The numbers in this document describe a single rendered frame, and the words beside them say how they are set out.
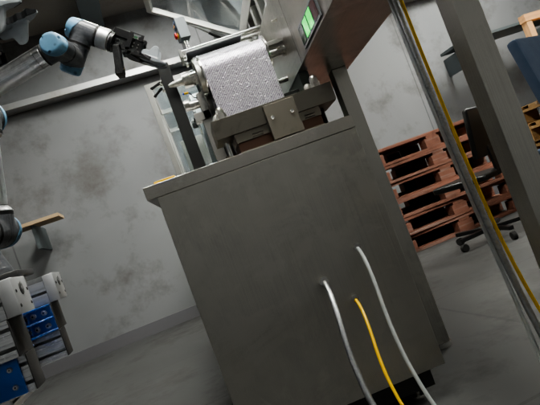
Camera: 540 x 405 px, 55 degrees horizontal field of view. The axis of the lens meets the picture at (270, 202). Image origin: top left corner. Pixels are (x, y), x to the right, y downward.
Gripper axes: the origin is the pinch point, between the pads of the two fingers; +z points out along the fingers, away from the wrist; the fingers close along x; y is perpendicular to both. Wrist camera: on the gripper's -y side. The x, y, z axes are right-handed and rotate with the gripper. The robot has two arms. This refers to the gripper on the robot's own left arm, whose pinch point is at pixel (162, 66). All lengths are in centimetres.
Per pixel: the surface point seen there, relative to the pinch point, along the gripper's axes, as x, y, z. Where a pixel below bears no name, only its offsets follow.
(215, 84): -6.6, -1.2, 20.5
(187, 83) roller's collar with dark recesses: 22.5, 2.4, 7.0
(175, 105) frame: 26.5, -7.2, 4.9
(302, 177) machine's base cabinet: -34, -25, 56
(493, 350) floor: -16, -57, 140
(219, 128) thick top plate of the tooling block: -27.1, -18.4, 28.2
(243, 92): -6.7, -0.3, 30.3
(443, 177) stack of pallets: 235, 48, 203
